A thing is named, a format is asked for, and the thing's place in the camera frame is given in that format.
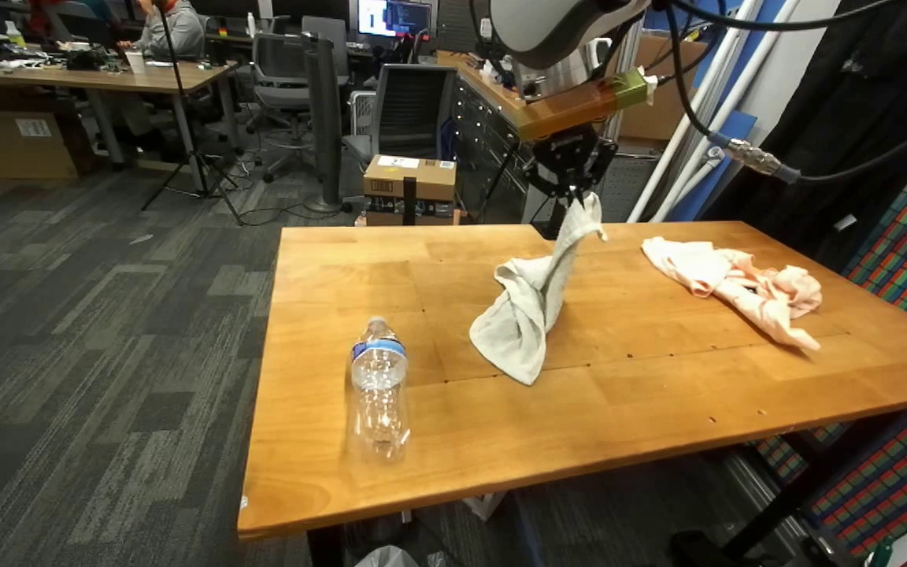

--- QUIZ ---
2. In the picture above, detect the cardboard box with label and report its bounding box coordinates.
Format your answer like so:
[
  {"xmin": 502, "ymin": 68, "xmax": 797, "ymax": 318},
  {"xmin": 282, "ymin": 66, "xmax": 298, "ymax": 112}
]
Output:
[{"xmin": 0, "ymin": 106, "xmax": 83, "ymax": 187}]

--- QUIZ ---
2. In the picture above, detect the lit computer monitor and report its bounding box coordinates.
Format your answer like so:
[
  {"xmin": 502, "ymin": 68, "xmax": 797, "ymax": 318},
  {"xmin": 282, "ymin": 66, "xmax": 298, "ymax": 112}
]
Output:
[{"xmin": 356, "ymin": 0, "xmax": 438, "ymax": 41}]

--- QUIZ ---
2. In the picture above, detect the black table leg frame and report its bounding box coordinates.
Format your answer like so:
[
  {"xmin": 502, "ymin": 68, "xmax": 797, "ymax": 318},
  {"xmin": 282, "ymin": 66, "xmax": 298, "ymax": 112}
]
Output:
[{"xmin": 671, "ymin": 420, "xmax": 858, "ymax": 567}]

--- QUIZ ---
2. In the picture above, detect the long wooden office desk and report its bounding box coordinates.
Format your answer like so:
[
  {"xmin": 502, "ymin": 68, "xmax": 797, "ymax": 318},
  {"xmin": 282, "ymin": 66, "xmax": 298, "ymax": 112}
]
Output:
[{"xmin": 0, "ymin": 58, "xmax": 241, "ymax": 197}]

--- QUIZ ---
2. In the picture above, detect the grey office chair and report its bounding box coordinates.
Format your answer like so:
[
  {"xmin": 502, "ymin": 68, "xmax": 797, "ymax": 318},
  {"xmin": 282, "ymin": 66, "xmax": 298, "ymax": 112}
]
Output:
[{"xmin": 249, "ymin": 29, "xmax": 315, "ymax": 121}]

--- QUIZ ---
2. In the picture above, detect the black pole stand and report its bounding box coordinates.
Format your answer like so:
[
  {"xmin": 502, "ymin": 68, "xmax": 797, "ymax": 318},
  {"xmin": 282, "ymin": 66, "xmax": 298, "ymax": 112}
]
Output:
[{"xmin": 533, "ymin": 0, "xmax": 637, "ymax": 242}]

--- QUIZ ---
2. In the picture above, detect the black tripod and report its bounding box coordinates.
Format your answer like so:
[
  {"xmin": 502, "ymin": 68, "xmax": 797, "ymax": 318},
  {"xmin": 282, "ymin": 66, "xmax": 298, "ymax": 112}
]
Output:
[{"xmin": 138, "ymin": 0, "xmax": 249, "ymax": 229}]

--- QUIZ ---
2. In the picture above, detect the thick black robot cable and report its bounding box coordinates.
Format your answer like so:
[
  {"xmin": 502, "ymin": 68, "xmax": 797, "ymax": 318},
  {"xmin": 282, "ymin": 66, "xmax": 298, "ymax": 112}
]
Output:
[{"xmin": 666, "ymin": 29, "xmax": 907, "ymax": 188}]

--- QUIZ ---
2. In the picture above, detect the pink crumpled cloth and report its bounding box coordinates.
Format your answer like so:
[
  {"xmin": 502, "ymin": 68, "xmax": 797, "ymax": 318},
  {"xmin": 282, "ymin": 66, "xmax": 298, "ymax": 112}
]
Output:
[{"xmin": 641, "ymin": 232, "xmax": 824, "ymax": 355}]

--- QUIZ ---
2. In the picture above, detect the white terry towel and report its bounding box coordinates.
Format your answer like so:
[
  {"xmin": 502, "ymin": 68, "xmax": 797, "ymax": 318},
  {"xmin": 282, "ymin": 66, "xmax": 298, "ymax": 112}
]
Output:
[{"xmin": 465, "ymin": 191, "xmax": 612, "ymax": 387}]

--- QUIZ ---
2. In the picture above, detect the seated person in grey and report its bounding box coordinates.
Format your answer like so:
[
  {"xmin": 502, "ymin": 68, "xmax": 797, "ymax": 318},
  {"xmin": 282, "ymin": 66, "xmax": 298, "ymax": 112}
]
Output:
[{"xmin": 137, "ymin": 0, "xmax": 209, "ymax": 61}]

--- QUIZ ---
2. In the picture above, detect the tan wrist camera mount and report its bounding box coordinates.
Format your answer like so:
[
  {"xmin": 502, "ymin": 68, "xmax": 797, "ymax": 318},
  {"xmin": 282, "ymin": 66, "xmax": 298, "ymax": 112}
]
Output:
[{"xmin": 514, "ymin": 68, "xmax": 660, "ymax": 149}]

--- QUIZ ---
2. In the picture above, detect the flat cardboard box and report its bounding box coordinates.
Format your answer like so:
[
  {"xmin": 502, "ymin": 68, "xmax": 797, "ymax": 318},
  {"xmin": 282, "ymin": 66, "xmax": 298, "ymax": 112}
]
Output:
[{"xmin": 358, "ymin": 150, "xmax": 461, "ymax": 206}]

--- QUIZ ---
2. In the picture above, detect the white crumpled bag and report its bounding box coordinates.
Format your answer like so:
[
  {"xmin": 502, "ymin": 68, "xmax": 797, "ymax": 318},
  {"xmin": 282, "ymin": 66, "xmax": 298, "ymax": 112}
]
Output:
[{"xmin": 356, "ymin": 541, "xmax": 429, "ymax": 567}]

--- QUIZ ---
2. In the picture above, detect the clear plastic water bottle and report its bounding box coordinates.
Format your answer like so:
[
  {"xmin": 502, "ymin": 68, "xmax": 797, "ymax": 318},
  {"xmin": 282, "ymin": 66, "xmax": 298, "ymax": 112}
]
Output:
[{"xmin": 346, "ymin": 311, "xmax": 417, "ymax": 462}]

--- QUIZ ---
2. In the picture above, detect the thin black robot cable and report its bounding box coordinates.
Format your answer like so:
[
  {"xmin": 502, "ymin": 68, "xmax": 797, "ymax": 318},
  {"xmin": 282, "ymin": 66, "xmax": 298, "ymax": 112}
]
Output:
[{"xmin": 671, "ymin": 0, "xmax": 887, "ymax": 31}]

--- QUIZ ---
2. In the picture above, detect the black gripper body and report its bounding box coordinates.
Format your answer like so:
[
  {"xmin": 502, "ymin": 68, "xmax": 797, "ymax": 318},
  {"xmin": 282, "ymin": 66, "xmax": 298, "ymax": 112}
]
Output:
[{"xmin": 525, "ymin": 129, "xmax": 619, "ymax": 188}]

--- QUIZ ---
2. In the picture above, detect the workbench with drawer cabinet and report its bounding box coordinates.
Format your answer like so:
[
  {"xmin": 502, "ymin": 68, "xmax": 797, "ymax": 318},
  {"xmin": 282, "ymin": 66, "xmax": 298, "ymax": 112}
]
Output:
[{"xmin": 436, "ymin": 51, "xmax": 574, "ymax": 225}]

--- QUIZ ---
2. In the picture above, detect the tall grey tower column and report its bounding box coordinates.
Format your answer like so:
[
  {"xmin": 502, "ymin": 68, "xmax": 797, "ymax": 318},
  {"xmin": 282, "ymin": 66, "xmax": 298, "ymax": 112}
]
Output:
[{"xmin": 302, "ymin": 33, "xmax": 346, "ymax": 214}]

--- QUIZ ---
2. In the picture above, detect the black curtain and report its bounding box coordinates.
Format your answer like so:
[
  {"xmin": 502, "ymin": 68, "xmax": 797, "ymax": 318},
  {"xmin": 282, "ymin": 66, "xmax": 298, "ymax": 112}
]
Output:
[{"xmin": 698, "ymin": 0, "xmax": 907, "ymax": 271}]

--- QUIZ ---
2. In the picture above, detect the large brown cardboard sheet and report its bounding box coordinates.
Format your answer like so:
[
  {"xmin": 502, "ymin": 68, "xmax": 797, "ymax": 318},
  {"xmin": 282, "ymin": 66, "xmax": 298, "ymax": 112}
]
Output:
[{"xmin": 613, "ymin": 33, "xmax": 709, "ymax": 145}]

